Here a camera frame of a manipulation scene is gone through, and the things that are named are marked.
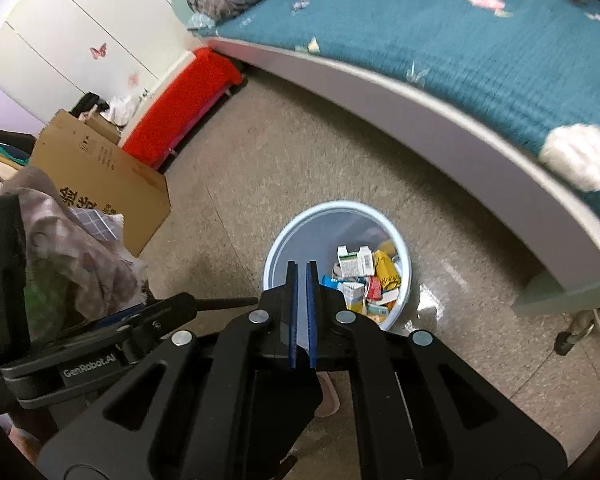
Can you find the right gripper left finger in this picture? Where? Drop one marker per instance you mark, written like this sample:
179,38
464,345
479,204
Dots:
224,406

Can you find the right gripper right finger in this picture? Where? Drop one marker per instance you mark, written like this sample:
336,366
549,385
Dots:
420,411

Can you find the red snack bag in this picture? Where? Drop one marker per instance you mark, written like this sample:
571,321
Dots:
374,290

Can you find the yellow paper bag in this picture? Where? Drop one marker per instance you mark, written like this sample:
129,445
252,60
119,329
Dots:
389,277

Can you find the white medicine box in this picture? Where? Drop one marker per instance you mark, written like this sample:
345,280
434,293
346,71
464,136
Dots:
357,264

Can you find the light blue plastic bucket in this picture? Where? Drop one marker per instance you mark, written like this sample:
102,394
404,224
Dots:
315,236

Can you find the hanging clothes on rack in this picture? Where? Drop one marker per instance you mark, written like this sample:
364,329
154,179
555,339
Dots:
15,152

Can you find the large cardboard box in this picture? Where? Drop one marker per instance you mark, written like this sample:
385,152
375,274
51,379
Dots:
91,172

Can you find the white plastic bag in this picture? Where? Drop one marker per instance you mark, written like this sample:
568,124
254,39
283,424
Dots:
122,110

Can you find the red covered bench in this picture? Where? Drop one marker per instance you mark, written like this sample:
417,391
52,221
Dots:
190,90

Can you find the teal bed mattress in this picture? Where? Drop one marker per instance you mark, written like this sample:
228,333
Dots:
527,69

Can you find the white bed frame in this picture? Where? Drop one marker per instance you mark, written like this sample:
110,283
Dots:
561,231

